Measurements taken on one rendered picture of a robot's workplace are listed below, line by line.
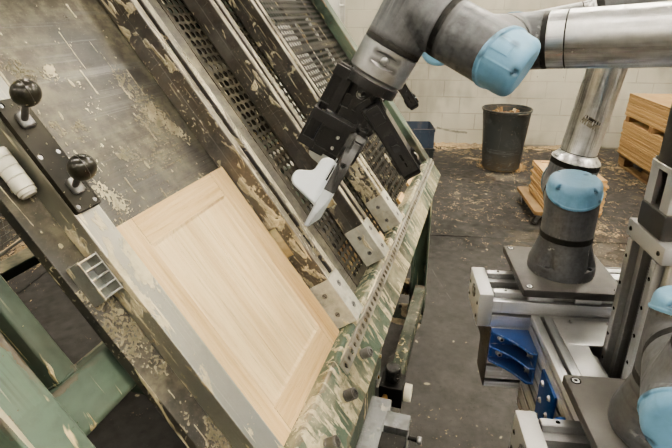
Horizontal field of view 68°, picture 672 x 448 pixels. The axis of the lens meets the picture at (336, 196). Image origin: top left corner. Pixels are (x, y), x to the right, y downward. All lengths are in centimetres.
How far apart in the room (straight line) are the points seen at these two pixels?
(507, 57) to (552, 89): 599
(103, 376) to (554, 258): 94
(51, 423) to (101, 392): 15
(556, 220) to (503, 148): 420
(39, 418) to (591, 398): 79
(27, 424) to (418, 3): 65
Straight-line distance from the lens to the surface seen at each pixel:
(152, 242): 93
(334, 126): 64
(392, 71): 63
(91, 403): 85
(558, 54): 71
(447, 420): 234
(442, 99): 633
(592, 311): 133
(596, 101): 130
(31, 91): 77
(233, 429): 91
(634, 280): 112
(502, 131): 535
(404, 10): 62
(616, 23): 70
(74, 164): 74
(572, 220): 121
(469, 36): 60
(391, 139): 65
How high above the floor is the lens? 163
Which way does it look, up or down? 21 degrees down
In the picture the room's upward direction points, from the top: straight up
